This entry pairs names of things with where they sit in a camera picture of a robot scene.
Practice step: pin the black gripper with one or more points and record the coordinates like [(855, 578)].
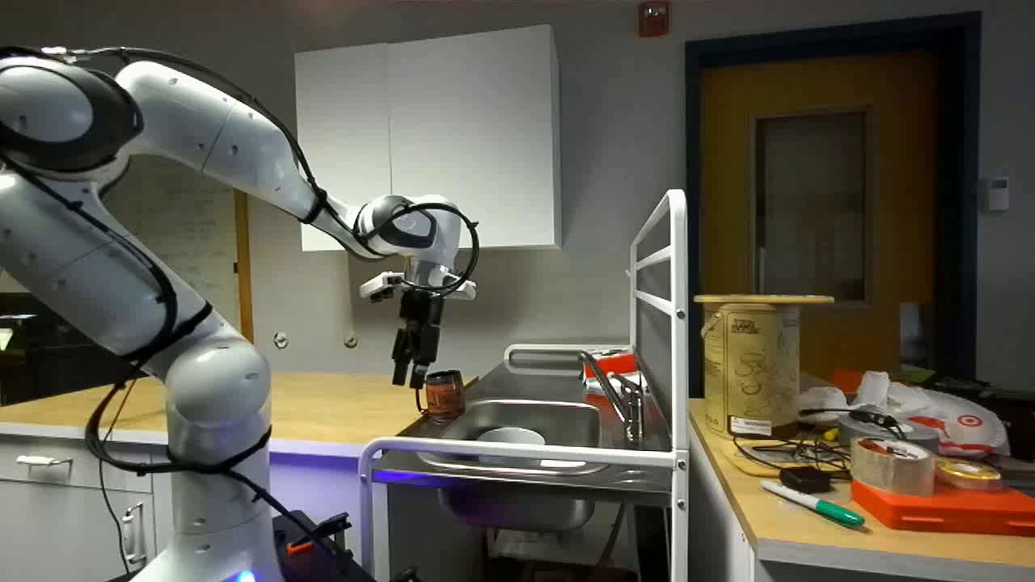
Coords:
[(423, 313)]

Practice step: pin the brown mug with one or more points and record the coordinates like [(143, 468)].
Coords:
[(443, 394)]

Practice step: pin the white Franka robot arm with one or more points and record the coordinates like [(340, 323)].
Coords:
[(204, 375)]

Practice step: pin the white bowl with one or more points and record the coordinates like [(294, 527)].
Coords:
[(512, 433)]

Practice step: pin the black device orange button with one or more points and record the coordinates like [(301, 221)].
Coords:
[(313, 548)]

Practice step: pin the red and white box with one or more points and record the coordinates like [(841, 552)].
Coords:
[(608, 363)]

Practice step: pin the white base cabinet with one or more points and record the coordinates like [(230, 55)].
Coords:
[(66, 505)]

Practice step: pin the white table wooden top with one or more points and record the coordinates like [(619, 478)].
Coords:
[(778, 539)]

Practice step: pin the small black box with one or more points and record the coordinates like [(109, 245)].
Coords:
[(802, 478)]

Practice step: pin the green marker pen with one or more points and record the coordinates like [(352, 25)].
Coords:
[(815, 505)]

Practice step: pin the red fire alarm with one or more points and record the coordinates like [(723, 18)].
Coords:
[(655, 18)]

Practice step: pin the clear packing tape roll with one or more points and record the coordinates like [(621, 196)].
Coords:
[(892, 468)]

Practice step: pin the white plastic bag red logo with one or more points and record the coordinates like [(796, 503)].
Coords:
[(938, 417)]

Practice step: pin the flat orange box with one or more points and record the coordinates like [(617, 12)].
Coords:
[(950, 510)]

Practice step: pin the round metal tin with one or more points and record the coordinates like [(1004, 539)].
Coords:
[(967, 473)]

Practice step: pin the round wall fitting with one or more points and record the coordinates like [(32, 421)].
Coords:
[(279, 339), (352, 339)]

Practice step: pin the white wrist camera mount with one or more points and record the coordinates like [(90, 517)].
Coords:
[(381, 284)]

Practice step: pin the steel sink unit white frame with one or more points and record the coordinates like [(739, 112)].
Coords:
[(539, 414)]

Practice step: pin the white wall cabinet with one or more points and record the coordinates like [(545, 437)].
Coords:
[(433, 140)]

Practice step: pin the wooden door dark frame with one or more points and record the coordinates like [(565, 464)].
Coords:
[(819, 204)]

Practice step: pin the white wall thermostat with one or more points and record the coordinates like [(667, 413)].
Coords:
[(999, 196)]

